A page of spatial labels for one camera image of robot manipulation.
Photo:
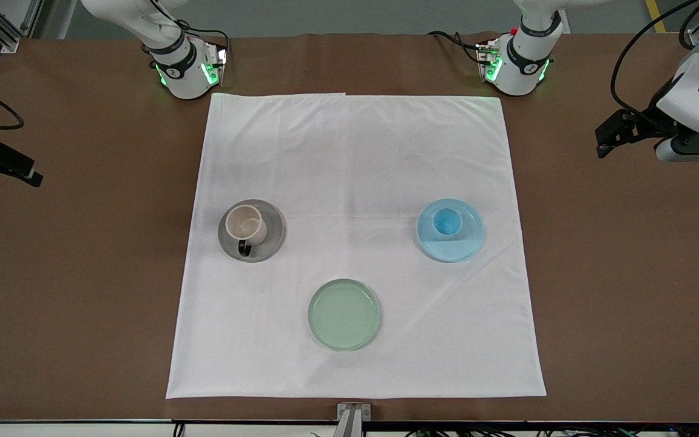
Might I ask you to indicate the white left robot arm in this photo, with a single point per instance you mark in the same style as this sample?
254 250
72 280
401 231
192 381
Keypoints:
525 54

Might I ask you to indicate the metal table edge bracket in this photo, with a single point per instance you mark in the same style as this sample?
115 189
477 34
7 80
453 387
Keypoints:
353 416

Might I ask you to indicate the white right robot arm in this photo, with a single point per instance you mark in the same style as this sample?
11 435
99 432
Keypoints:
176 67

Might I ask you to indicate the blue cup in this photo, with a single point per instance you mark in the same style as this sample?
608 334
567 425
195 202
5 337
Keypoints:
447 221

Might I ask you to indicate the gray plate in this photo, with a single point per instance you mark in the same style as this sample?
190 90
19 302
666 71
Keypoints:
270 243

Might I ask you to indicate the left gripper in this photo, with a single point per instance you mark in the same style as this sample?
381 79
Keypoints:
645 121

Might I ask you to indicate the white cloth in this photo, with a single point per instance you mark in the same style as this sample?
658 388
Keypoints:
355 243

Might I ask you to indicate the blue plate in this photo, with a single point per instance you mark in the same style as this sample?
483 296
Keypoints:
455 249

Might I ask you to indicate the green plate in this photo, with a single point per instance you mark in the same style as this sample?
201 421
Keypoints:
344 314

